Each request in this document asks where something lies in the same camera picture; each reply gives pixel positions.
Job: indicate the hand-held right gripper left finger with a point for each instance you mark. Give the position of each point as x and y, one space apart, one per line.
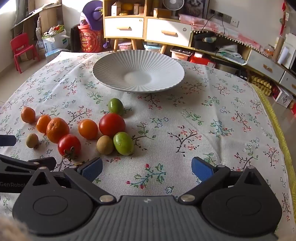
91 169

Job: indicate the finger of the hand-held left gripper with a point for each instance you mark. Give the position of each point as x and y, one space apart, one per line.
7 140
27 165

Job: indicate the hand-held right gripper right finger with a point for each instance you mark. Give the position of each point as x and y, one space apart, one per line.
201 169

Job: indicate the brown longan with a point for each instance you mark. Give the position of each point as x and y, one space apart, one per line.
32 140
104 144

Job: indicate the small red tomato with stem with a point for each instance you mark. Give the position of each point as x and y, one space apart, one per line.
69 144

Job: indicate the small orange mandarin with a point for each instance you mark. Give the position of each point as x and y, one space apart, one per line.
28 114
88 129
43 123

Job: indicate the green lime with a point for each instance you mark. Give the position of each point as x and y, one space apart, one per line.
116 106
123 143

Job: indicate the large orange mandarin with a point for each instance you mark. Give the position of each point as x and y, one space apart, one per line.
57 130

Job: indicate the large red tomato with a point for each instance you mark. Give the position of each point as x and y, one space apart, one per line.
112 125

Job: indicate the white ribbed plate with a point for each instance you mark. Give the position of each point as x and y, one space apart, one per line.
138 71

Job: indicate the floral tablecloth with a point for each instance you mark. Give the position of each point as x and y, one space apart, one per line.
185 129

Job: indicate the beige fuzzy cloth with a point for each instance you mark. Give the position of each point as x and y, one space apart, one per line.
9 229

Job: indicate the red child chair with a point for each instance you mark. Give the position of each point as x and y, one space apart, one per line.
22 46

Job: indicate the yellow egg cartons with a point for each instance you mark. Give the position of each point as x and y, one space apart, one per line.
261 83

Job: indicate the white bag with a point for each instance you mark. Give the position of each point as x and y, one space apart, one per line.
55 40

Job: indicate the low wooden sideboard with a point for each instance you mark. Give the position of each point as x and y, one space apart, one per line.
263 67

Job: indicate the black bag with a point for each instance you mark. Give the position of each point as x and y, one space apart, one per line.
204 42

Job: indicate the clear storage box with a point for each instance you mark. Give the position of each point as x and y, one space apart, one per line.
152 48
126 45

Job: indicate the red bucket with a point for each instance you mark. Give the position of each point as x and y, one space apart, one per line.
89 39

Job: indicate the glass jar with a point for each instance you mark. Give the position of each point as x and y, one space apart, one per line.
269 50

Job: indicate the cardboard tube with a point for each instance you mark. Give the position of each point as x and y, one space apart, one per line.
278 48

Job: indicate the pink fringed cloth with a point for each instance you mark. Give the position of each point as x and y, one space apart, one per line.
212 25

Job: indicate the wooden cabinet with white drawers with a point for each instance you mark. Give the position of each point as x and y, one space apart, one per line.
148 30

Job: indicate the purple plush toy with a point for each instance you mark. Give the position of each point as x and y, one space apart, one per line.
92 14

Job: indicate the cardboard box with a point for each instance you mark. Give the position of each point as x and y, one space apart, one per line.
161 13

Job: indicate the cat picture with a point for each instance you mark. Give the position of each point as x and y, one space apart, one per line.
194 8

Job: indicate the white carton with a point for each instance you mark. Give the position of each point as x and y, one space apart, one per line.
115 8

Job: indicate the white desk fan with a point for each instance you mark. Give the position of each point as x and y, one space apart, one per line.
173 7

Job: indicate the wall socket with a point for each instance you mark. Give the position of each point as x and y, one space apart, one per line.
216 12

